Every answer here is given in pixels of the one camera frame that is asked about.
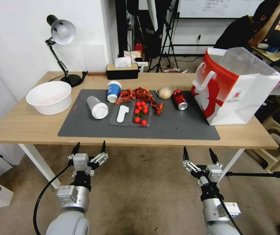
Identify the dark grey table mat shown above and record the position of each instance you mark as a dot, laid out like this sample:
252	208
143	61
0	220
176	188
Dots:
184	120

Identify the person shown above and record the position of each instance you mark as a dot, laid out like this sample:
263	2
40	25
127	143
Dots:
238	29

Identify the wooden table with white legs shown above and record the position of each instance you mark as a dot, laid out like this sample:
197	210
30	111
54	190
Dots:
20	122

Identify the white plastic bowl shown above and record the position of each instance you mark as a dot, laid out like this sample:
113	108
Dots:
49	98

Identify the blue and white paper cup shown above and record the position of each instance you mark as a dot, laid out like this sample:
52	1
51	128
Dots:
113	91

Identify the black tripod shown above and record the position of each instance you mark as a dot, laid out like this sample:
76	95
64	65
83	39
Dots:
165	41

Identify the red crayfish shell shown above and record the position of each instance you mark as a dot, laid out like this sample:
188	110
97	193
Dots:
158	109
143	93
124	96

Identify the clear plastic cup white lid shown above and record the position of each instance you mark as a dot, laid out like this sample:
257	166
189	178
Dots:
96	107

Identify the black tripod leg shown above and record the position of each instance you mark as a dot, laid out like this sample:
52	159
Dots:
264	175

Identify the pale bun in clear bag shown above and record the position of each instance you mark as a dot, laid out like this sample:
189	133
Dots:
165	92

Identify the white tissue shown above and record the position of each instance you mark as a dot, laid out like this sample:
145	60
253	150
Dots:
122	62

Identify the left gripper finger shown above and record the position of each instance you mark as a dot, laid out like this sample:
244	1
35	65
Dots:
100	158
75	149

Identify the black tissue box wooden lid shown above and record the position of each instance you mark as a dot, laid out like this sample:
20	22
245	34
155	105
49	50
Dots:
122	72

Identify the white studio light panel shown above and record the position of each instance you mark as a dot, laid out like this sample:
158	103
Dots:
152	14

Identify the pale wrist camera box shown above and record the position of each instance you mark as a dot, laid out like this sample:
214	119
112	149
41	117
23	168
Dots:
81	162
214	172

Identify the crushed red soda can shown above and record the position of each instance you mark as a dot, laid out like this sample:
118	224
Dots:
180	100

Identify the whiteboard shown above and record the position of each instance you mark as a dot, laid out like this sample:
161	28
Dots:
218	8

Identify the wooden desk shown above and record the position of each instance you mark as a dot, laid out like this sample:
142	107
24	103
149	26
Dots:
274	57

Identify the red and white delivery bag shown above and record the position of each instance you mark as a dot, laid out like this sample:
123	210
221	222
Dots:
230	98

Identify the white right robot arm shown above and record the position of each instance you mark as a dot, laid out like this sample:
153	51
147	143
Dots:
216	213

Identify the black lamp plug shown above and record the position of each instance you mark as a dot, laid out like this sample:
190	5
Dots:
84	74

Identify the cardboard box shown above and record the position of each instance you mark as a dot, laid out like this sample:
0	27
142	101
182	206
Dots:
132	55

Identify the clear disposable takeout box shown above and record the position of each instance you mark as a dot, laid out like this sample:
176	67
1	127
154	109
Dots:
130	122

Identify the black desk lamp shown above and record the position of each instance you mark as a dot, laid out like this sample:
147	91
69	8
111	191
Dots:
63	30

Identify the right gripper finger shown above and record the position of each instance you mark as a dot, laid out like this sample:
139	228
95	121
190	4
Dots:
214	157
189	164

